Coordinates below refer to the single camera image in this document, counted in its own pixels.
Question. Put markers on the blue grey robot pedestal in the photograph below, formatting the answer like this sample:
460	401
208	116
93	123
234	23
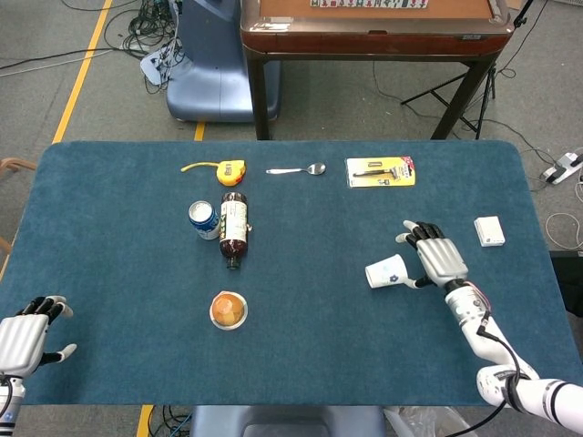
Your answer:
214	82

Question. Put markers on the yellow tape measure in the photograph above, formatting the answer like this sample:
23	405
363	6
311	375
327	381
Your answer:
230	172

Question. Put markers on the blue white drink can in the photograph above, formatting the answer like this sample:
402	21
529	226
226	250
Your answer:
205	223

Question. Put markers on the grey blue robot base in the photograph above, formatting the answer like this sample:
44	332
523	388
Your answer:
287	421

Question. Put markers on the blue table cloth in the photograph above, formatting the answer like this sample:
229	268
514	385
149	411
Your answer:
319	355

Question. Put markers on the metal spoon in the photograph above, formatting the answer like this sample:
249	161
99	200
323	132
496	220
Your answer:
316	169

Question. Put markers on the black tripod stand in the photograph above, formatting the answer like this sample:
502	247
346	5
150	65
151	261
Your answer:
491	84

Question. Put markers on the face-up mahjong tile row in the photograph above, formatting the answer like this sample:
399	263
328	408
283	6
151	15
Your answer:
369	3

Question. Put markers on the orange fruit jelly cup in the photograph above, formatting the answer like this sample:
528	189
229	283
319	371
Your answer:
228	309

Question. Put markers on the brown tea bottle white label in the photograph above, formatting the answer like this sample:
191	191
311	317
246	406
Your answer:
233	218

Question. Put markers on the white floral paper cup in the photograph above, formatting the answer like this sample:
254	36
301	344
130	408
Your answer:
385	271

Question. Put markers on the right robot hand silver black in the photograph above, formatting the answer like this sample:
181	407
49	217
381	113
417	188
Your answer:
442	261

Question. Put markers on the white power strip with plugs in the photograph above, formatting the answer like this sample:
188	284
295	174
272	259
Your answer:
157	64

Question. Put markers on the razor in yellow blister pack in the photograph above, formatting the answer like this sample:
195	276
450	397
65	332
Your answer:
401	179

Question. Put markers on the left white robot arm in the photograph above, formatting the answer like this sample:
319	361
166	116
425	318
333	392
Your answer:
9	400

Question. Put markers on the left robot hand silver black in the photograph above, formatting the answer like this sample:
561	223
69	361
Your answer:
23	341

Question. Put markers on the clear plastic bag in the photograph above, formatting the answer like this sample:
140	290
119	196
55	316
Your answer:
423	423

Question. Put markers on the brown mahjong table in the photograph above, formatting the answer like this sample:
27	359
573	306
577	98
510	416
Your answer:
364	45

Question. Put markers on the small white card box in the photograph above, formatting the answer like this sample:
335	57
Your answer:
489	231

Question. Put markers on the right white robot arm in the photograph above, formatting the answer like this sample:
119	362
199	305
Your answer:
492	346

